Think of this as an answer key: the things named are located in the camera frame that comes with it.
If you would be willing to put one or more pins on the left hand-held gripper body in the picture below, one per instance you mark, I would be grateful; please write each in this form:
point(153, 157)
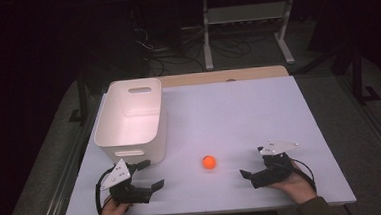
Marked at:
point(123, 188)

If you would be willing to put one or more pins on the grey metal desk frame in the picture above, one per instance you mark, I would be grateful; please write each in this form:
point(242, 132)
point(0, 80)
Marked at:
point(246, 14)

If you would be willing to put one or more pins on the person's right hand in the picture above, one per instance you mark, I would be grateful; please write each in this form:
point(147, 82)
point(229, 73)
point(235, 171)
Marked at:
point(295, 186)

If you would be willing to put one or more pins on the orange ball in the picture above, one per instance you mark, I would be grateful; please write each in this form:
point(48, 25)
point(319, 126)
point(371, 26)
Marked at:
point(209, 161)

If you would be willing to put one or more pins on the person's left hand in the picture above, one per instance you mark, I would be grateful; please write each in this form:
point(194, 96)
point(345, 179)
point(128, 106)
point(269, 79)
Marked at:
point(113, 214)

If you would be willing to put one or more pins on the white plastic storage bin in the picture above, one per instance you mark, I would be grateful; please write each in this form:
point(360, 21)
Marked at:
point(135, 117)

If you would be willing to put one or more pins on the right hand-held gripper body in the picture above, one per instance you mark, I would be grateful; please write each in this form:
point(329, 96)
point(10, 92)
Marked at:
point(272, 172)

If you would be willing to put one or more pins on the black metal stand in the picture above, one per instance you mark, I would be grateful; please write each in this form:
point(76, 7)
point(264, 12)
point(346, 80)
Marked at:
point(358, 73)

